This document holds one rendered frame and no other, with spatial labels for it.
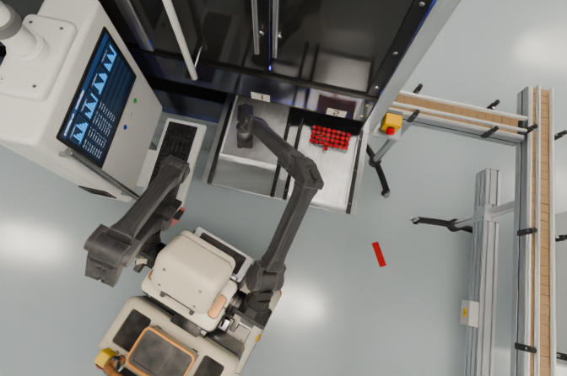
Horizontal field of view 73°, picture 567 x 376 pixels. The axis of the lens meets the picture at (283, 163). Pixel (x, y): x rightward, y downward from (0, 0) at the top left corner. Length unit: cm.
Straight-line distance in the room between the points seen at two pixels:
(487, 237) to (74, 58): 203
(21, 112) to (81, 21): 32
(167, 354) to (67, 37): 116
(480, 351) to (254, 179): 136
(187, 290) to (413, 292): 178
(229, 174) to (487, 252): 138
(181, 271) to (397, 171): 194
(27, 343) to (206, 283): 190
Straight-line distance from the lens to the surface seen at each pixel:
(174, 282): 121
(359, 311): 259
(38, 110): 125
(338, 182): 173
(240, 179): 171
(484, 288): 226
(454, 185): 291
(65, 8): 141
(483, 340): 225
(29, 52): 125
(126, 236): 101
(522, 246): 195
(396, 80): 142
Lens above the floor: 252
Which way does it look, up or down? 72 degrees down
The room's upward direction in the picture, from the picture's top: 6 degrees clockwise
